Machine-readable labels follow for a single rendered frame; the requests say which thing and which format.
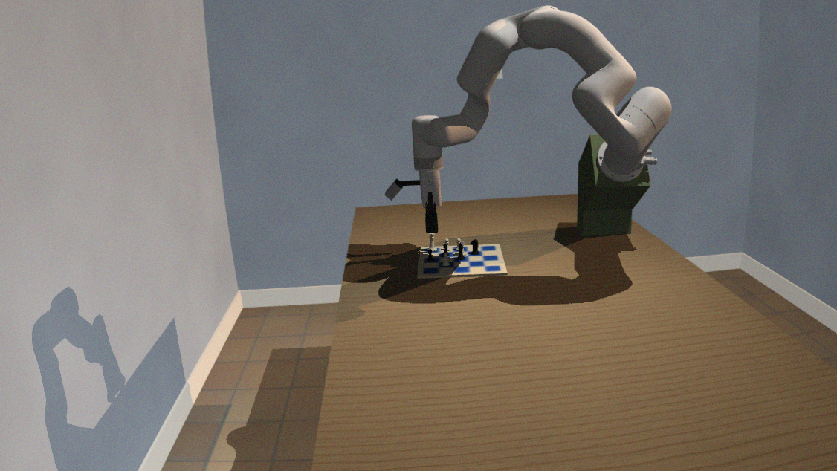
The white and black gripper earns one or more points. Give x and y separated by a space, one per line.
431 196

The blue and white chessboard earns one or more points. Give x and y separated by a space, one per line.
489 262

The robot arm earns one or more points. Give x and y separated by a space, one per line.
608 80

